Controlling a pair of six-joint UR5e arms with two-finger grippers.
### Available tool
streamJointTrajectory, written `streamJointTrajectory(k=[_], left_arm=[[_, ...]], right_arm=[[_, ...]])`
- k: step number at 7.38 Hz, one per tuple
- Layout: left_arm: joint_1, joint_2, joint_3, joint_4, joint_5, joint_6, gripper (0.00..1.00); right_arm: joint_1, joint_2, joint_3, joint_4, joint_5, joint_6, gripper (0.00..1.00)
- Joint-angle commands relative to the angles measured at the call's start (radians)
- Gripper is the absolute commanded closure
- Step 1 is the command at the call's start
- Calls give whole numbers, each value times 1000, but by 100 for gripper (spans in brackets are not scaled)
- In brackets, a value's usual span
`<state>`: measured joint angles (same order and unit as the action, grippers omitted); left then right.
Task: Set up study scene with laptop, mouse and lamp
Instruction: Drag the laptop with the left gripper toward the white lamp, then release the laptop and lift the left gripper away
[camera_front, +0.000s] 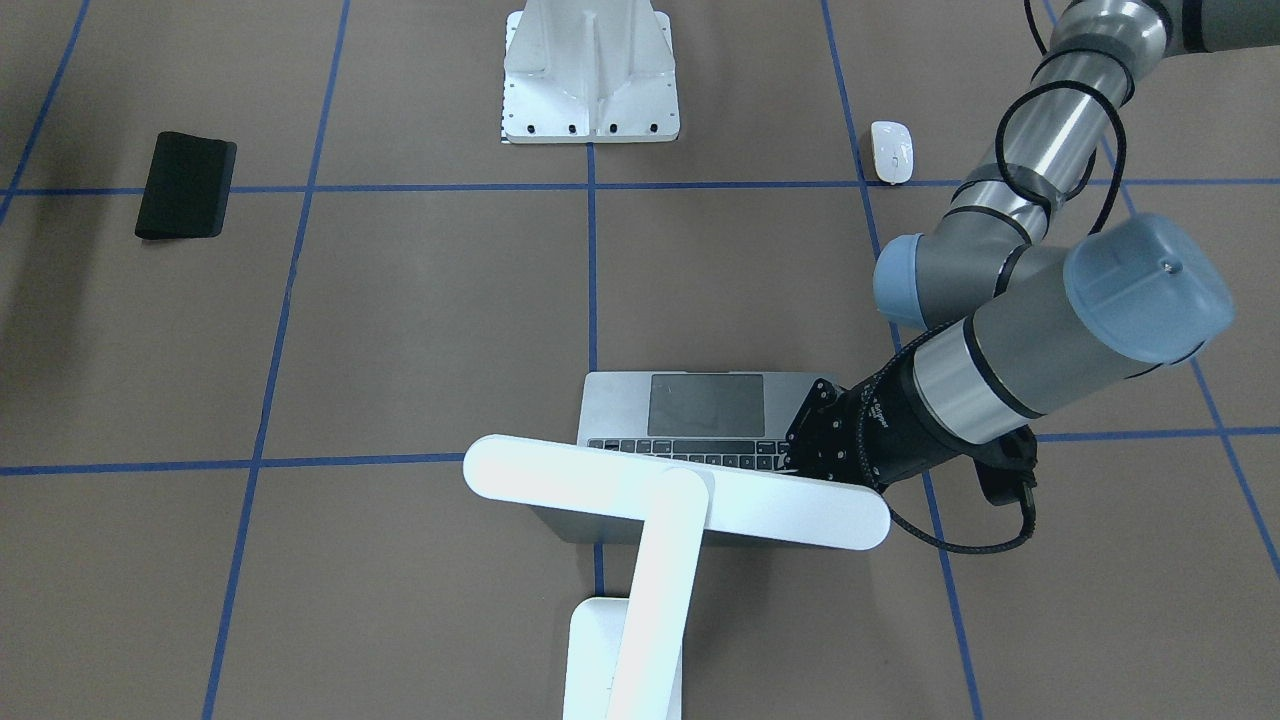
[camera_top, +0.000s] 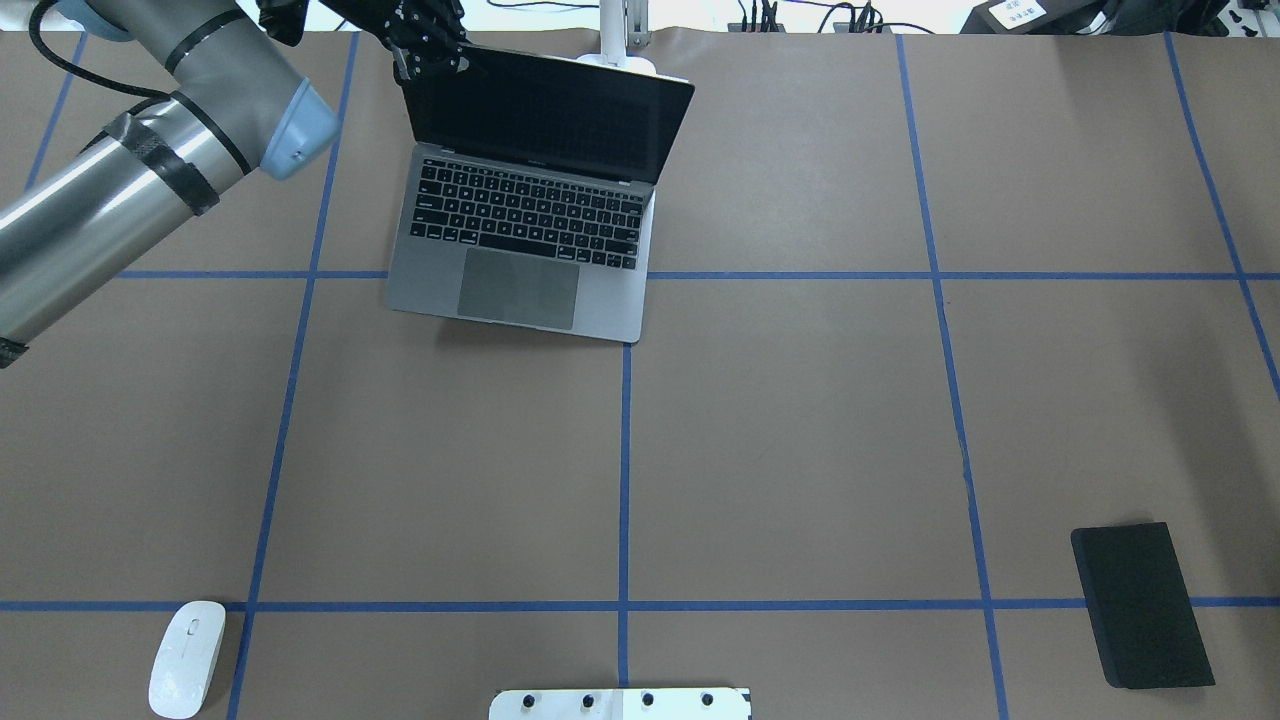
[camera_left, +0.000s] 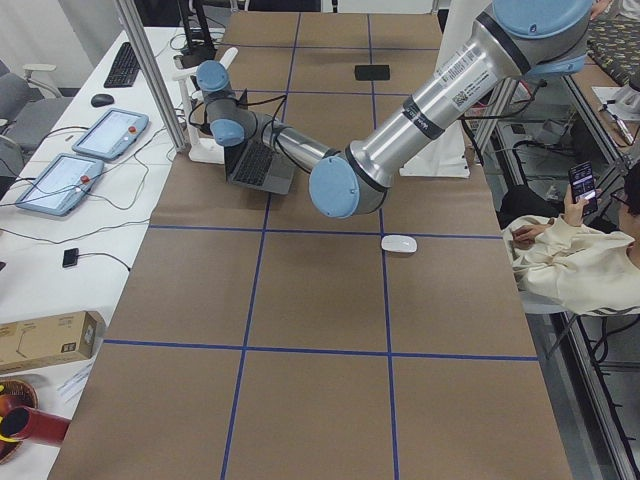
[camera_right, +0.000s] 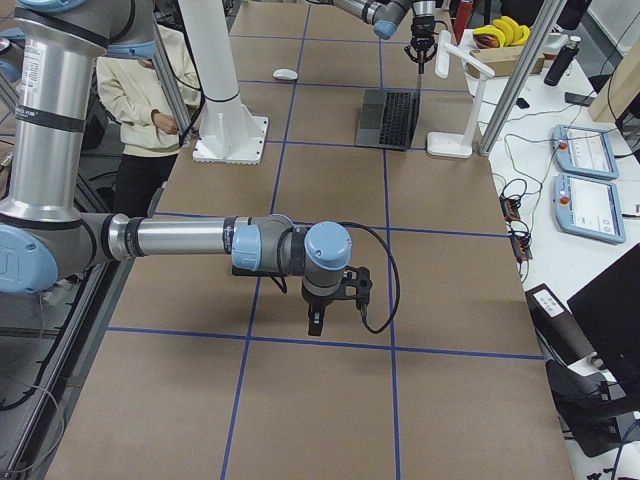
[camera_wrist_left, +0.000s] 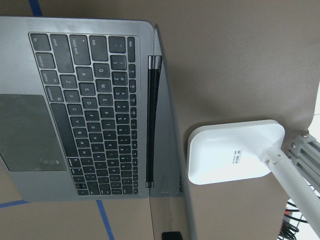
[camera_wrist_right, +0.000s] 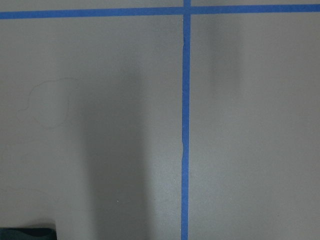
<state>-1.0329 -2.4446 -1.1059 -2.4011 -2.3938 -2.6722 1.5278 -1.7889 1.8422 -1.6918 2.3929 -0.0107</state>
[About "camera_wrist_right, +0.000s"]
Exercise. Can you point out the black mouse pad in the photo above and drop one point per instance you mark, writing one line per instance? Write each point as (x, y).
(39, 231)

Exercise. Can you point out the blue tape grid lines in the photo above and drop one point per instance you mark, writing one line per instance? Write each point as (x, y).
(187, 10)

